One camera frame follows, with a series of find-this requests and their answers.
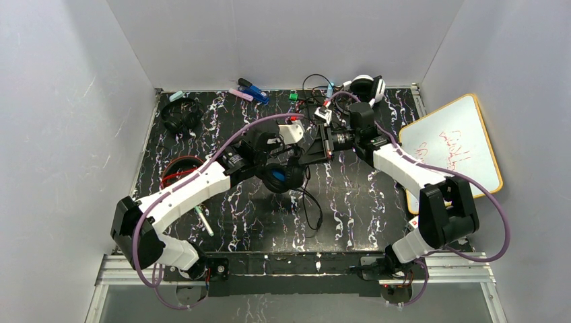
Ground blue black headphones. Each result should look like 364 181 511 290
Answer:
259 149 325 231

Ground red headphones with cable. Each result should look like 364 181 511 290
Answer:
160 155 204 189

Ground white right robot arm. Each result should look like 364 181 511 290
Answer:
299 102 479 269

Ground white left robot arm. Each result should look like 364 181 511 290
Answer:
110 114 304 271

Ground white headphones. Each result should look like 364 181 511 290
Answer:
329 75 386 116

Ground light blue marker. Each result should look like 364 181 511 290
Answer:
325 83 335 99

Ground pink marker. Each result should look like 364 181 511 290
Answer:
228 89 254 102

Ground blue stapler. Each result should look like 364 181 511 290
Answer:
237 78 269 104

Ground white green marker pen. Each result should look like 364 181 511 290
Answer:
194 206 214 237

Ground yellow framed whiteboard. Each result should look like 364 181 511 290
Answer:
399 94 504 193

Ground mint eraser block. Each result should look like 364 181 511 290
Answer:
169 90 184 102

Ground small white red box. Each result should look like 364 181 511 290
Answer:
407 216 419 231

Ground black cable on table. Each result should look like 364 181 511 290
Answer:
296 73 349 130

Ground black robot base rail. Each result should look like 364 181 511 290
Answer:
196 252 403 299

